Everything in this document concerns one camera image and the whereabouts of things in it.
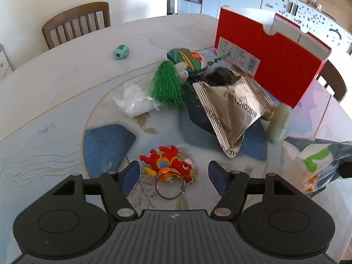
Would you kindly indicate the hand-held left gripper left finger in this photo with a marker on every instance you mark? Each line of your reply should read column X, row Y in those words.
column 129, row 177

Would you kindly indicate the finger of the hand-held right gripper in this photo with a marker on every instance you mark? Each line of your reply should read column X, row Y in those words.
column 347, row 169

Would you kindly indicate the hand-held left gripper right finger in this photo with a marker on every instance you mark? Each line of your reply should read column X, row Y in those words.
column 217, row 178

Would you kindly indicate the grey-blue and white printed packet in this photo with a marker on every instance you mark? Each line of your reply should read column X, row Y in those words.
column 305, row 162

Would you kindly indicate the silver foil packet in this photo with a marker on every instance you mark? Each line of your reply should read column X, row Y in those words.
column 233, row 110

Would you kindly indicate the white plastic bag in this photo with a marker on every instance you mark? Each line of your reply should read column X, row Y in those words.
column 132, row 101

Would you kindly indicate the pale green correction tape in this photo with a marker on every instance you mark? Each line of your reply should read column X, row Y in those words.
column 279, row 123

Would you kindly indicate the red cardboard box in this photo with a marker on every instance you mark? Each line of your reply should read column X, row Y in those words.
column 286, row 60

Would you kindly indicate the round glass turntable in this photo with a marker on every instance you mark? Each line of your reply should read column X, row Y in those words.
column 115, row 143

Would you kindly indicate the brown wooden chair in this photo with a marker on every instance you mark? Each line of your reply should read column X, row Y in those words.
column 74, row 9
column 334, row 79

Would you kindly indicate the black item in clear bag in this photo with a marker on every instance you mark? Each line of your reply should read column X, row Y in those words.
column 220, row 75

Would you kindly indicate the green embroidered pouch with tassel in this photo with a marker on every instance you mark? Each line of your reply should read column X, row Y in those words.
column 189, row 60

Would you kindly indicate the teal pencil sharpener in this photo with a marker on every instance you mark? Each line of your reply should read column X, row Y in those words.
column 121, row 52

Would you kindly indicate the speckled white cabinet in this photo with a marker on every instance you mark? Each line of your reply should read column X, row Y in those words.
column 308, row 13

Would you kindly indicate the white sideboard wooden top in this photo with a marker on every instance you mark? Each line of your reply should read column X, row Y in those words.
column 3, row 63

